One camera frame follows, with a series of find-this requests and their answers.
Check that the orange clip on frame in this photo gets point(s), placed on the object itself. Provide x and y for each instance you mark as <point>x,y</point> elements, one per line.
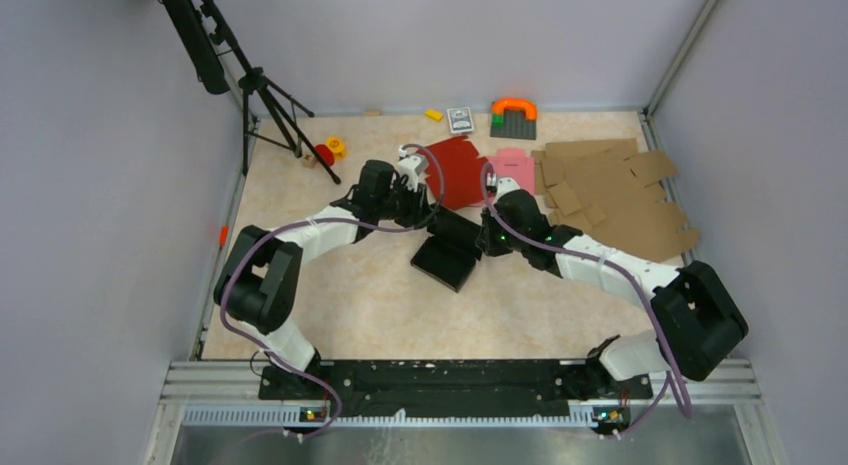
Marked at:
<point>223,236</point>

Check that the playing card deck box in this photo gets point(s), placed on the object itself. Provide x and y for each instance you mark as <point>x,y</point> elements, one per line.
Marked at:
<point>460,120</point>

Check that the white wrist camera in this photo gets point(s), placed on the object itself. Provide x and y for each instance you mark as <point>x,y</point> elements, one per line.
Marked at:
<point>499,186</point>
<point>411,166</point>

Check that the small wooden cube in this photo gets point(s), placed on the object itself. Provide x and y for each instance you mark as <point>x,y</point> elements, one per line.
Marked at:
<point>309,161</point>

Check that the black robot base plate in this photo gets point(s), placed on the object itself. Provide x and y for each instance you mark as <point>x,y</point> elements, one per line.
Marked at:
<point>453,388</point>

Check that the yellow small block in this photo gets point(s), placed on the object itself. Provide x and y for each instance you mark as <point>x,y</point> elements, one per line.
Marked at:
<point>434,114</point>

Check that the red flat cardboard sheet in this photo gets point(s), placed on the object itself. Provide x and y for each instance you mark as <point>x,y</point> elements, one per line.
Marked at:
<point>461,164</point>

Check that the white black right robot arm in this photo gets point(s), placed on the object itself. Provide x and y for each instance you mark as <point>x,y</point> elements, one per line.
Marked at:
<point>695,323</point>

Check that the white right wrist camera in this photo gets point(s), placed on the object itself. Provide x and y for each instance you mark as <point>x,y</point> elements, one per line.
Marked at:
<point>499,186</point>

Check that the brown flat cardboard sheets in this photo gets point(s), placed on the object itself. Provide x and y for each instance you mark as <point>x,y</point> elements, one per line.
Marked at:
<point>614,192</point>

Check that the black camera tripod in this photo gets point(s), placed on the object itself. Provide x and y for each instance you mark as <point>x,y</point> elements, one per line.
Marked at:
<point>223,67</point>

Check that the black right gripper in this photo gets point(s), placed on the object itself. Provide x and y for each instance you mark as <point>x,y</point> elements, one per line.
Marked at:
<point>489,245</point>

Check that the pink flat cardboard sheet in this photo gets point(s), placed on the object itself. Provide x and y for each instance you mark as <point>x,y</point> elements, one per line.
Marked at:
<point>517,164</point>

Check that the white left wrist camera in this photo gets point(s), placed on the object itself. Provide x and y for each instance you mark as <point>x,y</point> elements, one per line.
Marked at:
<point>411,166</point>

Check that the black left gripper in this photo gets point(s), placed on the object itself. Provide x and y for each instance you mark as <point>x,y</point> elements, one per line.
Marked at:
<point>418,202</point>

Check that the orange arch toy block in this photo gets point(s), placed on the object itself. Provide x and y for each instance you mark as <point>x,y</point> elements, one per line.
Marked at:
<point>526,106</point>

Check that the red yellow toy spool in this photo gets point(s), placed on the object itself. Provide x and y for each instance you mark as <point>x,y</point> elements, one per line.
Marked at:
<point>332,150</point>

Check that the grey building baseplate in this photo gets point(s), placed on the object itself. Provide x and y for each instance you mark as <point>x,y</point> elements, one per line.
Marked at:
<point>515,126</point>

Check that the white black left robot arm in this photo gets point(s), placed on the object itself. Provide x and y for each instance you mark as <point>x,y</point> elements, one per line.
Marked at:
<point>257,287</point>

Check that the black corrugated paper box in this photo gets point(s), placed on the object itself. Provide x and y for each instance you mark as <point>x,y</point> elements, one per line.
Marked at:
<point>449,254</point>

